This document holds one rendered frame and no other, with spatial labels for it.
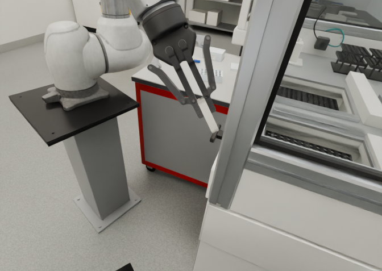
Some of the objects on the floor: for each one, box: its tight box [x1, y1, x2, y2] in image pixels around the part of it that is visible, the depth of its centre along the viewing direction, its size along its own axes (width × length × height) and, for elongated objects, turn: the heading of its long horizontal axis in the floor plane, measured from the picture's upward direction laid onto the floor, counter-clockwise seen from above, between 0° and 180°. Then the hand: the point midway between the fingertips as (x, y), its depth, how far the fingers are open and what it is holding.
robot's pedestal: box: [63, 116, 142, 234], centre depth 117 cm, size 30×30×76 cm
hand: (207, 115), depth 44 cm, fingers closed
